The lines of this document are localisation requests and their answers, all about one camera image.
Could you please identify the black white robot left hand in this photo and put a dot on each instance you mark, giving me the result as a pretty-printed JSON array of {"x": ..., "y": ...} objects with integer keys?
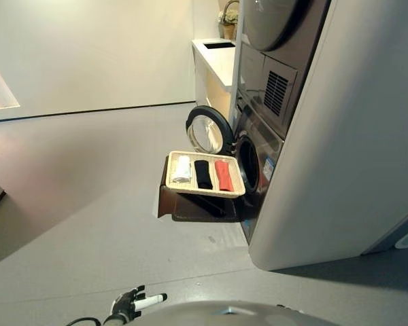
[{"x": 126, "y": 304}]

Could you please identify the red cloth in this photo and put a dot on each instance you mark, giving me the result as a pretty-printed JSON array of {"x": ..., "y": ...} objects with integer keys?
[{"x": 223, "y": 175}]

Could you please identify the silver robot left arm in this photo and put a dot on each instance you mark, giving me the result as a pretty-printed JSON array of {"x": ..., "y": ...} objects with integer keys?
[{"x": 114, "y": 321}]

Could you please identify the dark grey washing machine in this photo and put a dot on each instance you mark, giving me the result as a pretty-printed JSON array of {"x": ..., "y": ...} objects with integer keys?
[{"x": 268, "y": 146}]

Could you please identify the grey robot torso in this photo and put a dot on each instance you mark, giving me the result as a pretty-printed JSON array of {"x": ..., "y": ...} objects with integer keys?
[{"x": 224, "y": 316}]

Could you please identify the cream woven basket tray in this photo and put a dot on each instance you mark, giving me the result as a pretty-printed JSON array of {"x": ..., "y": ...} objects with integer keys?
[{"x": 192, "y": 183}]

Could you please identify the white folded cloth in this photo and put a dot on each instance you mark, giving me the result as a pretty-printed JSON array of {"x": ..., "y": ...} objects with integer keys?
[{"x": 182, "y": 168}]

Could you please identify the black folded cloth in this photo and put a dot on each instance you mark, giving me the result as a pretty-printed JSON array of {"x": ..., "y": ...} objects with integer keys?
[{"x": 203, "y": 175}]

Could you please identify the round glass washer door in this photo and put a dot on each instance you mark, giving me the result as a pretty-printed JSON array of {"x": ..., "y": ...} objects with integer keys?
[{"x": 204, "y": 134}]

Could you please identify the white counter cabinet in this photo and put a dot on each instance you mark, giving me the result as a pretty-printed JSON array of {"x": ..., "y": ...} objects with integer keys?
[{"x": 217, "y": 61}]

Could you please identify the dark grey dryer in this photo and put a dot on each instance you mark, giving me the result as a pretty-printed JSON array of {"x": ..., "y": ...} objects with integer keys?
[{"x": 255, "y": 71}]

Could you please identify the black rectangular counter inset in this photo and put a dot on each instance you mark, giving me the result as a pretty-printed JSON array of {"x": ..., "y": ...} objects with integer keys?
[{"x": 217, "y": 45}]

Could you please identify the wicker flower basket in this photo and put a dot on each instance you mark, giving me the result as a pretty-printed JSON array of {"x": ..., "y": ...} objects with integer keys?
[{"x": 228, "y": 30}]

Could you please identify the grey round dryer door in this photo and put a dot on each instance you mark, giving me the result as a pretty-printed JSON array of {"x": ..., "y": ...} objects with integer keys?
[{"x": 265, "y": 23}]

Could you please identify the white vertical frame post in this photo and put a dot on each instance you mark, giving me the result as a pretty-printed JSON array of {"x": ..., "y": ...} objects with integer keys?
[{"x": 238, "y": 61}]

